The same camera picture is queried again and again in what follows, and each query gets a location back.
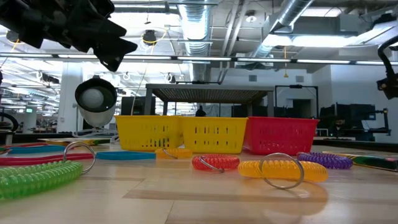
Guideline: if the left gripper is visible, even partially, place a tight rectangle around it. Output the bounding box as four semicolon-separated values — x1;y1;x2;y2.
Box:
37;0;138;72

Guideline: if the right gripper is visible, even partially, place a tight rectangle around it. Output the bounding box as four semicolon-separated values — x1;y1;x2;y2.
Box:
376;76;398;100

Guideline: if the purple spiral coil keychain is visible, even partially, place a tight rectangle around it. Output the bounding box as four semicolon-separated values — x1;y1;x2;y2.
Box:
297;151;354;170

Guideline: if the yellow spiral coil keychain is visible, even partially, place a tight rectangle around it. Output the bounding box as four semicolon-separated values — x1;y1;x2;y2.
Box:
154;147;193;160
238;152;329;190

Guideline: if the orange spiral coil keychain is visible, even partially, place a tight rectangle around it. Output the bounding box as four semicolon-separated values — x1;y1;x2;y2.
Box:
191;154;241;174

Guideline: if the white cylindrical desk lamp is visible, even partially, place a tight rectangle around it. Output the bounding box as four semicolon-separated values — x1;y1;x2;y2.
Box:
74;77;118;128

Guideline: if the overhead light strip bar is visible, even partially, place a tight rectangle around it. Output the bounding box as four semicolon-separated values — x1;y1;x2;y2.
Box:
0;52;398;65

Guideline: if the black background workstation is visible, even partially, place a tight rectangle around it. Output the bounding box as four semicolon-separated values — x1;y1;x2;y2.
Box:
320;102;392;142

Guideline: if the black background monitor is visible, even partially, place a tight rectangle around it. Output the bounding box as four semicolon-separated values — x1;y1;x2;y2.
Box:
121;96;156;116

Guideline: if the yellow plastic slotted basket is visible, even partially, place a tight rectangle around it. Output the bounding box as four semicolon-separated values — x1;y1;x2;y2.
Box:
182;116;249;155
114;114;185;152

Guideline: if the red plastic slotted basket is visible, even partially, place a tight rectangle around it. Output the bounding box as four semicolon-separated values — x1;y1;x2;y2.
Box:
243;116;320;156

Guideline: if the grey perforated metal shelf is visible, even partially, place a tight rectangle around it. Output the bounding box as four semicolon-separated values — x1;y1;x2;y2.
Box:
144;83;275;118

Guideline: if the black ceiling-mounted camera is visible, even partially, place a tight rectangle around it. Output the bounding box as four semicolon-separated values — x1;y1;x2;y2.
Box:
142;29;158;47
6;29;21;44

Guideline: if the silver ventilation duct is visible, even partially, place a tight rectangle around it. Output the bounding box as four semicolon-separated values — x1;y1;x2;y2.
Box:
178;0;212;82
248;0;315;60

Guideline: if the white cable with round switch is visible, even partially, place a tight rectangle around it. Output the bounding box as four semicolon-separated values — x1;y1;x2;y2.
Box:
72;126;119;143

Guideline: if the green spiral coil keychain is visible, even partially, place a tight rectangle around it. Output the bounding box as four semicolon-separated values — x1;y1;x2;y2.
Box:
0;141;96;200

